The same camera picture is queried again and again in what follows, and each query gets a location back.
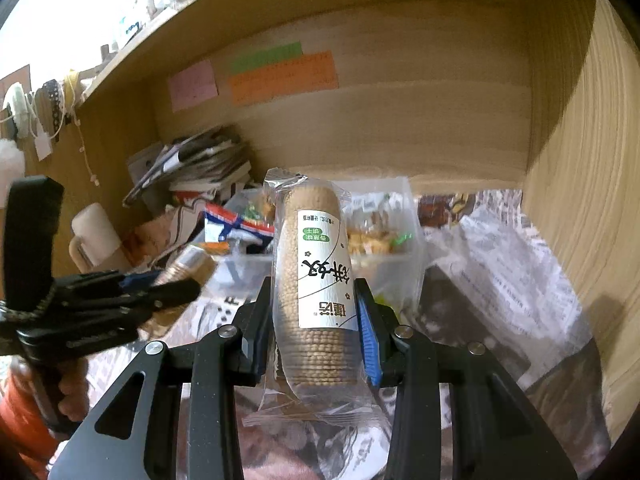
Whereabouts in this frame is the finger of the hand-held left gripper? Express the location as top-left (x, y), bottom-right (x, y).
top-left (52, 269), bottom-right (166, 295)
top-left (65, 279), bottom-right (202, 322)

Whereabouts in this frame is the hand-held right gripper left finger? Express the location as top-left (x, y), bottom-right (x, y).
top-left (47, 275), bottom-right (276, 480)

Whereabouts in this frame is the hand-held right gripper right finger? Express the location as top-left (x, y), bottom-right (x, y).
top-left (352, 277), bottom-right (578, 480)

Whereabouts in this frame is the gold foil snack packet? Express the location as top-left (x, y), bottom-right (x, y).
top-left (152, 245), bottom-right (218, 291)

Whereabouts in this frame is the clear plastic container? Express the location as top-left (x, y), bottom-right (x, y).
top-left (220, 177), bottom-right (426, 311)

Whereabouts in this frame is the red white blue snack packet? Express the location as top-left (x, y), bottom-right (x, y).
top-left (202, 205), bottom-right (276, 247)

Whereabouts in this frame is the clear cracker packet green trim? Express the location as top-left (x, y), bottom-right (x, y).
top-left (345, 192), bottom-right (416, 259)

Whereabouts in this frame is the round biscuit roll packet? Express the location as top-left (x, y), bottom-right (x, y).
top-left (242, 167), bottom-right (393, 433)

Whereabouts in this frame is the person's left hand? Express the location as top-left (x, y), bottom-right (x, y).
top-left (57, 360), bottom-right (91, 423)

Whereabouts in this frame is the beige mug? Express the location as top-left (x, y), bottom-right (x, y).
top-left (70, 202), bottom-right (126, 273)

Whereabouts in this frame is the white fluffy puff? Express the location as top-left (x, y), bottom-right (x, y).
top-left (0, 137), bottom-right (26, 181)

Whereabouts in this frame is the patterned ribbon roll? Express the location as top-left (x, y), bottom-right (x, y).
top-left (35, 79), bottom-right (68, 136)

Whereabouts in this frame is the stack of magazines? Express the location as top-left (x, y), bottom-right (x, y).
top-left (122, 127), bottom-right (251, 206)

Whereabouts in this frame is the yellow ribbon roll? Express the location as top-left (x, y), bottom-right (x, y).
top-left (62, 71), bottom-right (83, 106)

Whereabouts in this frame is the brown cardboard box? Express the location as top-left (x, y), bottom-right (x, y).
top-left (0, 65), bottom-right (31, 92)

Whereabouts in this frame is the pink sticky note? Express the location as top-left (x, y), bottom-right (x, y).
top-left (167, 59), bottom-right (219, 113)

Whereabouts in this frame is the wooden desk shelf unit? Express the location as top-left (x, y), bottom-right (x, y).
top-left (0, 0), bottom-right (640, 441)

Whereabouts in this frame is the orange sticky note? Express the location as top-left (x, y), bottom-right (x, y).
top-left (229, 51), bottom-right (340, 107)

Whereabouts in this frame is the green sticky note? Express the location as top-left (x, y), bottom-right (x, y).
top-left (231, 42), bottom-right (304, 73)

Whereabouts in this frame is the white beaded cord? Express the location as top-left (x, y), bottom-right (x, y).
top-left (75, 105), bottom-right (98, 186)

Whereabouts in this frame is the white fabric ring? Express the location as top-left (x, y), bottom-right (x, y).
top-left (2, 82), bottom-right (36, 138)

